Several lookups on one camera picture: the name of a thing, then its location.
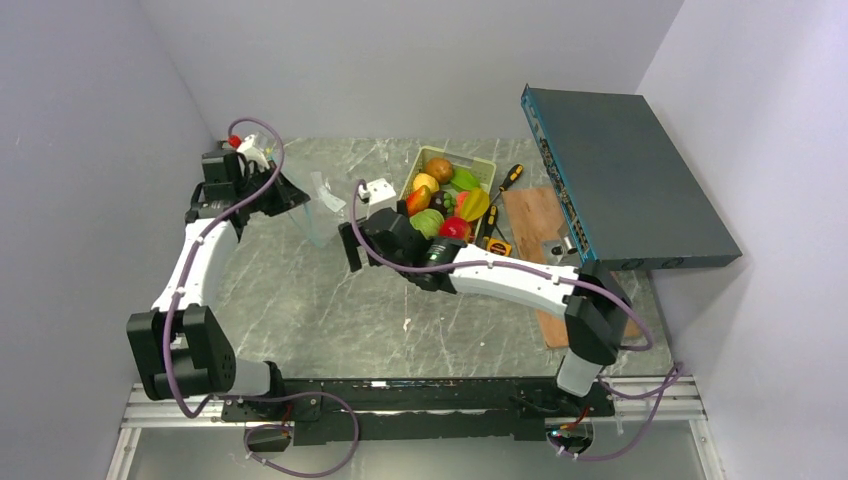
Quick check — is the small metal block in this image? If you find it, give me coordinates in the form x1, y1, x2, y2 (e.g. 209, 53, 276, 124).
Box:
541, 234, 583, 267

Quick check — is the red orange mango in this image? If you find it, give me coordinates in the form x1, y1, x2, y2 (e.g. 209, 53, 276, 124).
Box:
405, 185, 432, 217

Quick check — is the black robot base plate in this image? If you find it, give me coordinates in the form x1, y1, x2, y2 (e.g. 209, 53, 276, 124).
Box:
221, 376, 615, 446

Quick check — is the brown kiwi fruit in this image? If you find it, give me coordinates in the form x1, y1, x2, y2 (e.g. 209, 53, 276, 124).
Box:
424, 157, 454, 185

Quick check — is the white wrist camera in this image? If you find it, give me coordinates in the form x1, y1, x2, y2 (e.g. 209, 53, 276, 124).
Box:
227, 133, 275, 171
357, 178, 398, 212

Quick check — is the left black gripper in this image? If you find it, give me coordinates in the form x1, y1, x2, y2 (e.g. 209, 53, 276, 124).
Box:
236, 161, 310, 218

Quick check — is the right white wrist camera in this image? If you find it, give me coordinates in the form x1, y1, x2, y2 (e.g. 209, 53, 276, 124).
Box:
357, 178, 398, 212

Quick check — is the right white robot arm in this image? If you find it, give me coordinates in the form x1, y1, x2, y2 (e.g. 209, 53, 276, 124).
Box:
339, 208, 634, 415

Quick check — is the orange black screwdriver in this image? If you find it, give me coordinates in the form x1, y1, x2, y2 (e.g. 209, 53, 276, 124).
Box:
490, 163, 524, 204

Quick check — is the yellow lemon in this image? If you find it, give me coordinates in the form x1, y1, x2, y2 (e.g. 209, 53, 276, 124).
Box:
411, 172, 440, 193

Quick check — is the pale green plastic basket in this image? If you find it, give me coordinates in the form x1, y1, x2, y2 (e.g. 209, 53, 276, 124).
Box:
400, 146, 497, 253

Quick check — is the yellow green starfruit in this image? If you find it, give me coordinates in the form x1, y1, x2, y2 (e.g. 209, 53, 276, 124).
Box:
454, 187, 490, 223

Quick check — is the brown wooden board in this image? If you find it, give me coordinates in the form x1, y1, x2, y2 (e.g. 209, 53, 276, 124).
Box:
501, 187, 641, 349

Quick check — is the dark mangosteen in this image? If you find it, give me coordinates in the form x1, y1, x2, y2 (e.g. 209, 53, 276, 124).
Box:
429, 190, 452, 215

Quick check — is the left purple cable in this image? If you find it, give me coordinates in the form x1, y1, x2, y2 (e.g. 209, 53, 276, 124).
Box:
162, 117, 360, 479

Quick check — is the dark blue network switch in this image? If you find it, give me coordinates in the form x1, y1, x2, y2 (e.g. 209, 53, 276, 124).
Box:
521, 86, 742, 271

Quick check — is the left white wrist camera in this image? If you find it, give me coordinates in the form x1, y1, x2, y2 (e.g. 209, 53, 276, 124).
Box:
227, 133, 275, 171

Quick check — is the yellow tape measure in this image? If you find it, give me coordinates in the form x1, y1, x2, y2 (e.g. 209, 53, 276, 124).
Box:
485, 237, 513, 257

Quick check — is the clear zip top bag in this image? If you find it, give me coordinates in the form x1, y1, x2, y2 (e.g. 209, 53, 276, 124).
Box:
282, 164, 347, 247

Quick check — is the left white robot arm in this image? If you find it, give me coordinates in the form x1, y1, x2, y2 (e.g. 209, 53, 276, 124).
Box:
127, 149, 310, 420

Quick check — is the red apple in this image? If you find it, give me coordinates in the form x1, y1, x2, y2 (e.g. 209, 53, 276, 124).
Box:
438, 216, 472, 242

